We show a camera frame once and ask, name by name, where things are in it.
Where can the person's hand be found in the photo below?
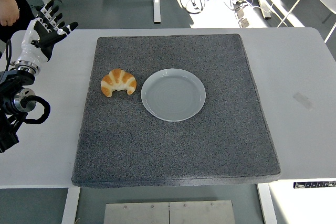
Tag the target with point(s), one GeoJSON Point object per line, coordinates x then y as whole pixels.
{"type": "Point", "coordinates": [9, 12]}

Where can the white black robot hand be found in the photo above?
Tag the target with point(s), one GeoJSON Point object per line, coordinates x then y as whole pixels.
{"type": "Point", "coordinates": [39, 35]}

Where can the orange striped croissant bread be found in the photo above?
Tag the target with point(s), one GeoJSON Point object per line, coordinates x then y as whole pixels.
{"type": "Point", "coordinates": [118, 79]}

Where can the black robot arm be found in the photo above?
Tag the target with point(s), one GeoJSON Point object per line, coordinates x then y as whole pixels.
{"type": "Point", "coordinates": [13, 82]}

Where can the grey round plate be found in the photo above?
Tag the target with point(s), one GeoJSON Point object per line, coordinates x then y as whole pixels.
{"type": "Point", "coordinates": [173, 95]}

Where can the grey metal plate with screws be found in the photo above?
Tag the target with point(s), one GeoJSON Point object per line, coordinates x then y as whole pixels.
{"type": "Point", "coordinates": [168, 213]}

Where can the person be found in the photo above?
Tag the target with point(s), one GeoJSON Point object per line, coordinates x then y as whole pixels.
{"type": "Point", "coordinates": [23, 1]}

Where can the white table leg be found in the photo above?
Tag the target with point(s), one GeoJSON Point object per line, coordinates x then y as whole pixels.
{"type": "Point", "coordinates": [70, 205]}
{"type": "Point", "coordinates": [267, 204]}

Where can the grey speckled mat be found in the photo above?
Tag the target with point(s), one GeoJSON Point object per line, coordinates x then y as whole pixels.
{"type": "Point", "coordinates": [170, 150]}

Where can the white power adapters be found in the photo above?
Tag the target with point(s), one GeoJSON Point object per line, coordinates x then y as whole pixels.
{"type": "Point", "coordinates": [244, 19]}

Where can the table height control panel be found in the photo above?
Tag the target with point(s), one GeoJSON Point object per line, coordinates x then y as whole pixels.
{"type": "Point", "coordinates": [315, 185]}

